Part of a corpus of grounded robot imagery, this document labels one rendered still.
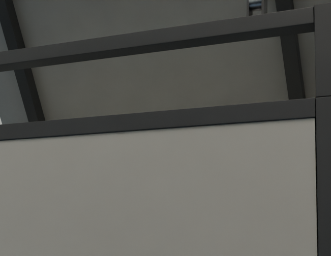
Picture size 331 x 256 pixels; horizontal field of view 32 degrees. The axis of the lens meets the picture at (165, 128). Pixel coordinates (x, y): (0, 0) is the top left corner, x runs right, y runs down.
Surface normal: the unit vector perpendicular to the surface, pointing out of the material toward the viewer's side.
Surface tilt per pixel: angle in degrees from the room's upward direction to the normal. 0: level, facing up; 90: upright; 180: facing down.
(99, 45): 90
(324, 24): 90
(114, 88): 130
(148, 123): 90
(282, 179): 90
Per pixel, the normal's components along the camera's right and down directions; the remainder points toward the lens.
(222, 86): -0.33, 0.36
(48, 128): -0.38, -0.33
